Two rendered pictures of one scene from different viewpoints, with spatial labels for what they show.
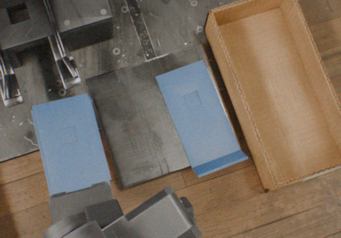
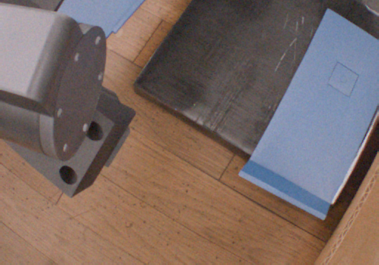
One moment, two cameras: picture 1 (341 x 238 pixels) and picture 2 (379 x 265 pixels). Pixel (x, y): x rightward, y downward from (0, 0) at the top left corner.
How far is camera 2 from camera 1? 39 cm
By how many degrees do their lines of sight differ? 16
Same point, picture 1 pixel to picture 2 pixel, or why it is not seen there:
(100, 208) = (19, 2)
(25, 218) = not seen: hidden behind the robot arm
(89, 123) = not seen: outside the picture
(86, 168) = not seen: outside the picture
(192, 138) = (292, 123)
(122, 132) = (216, 20)
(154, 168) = (202, 106)
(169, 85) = (333, 33)
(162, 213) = (23, 32)
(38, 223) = not seen: hidden behind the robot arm
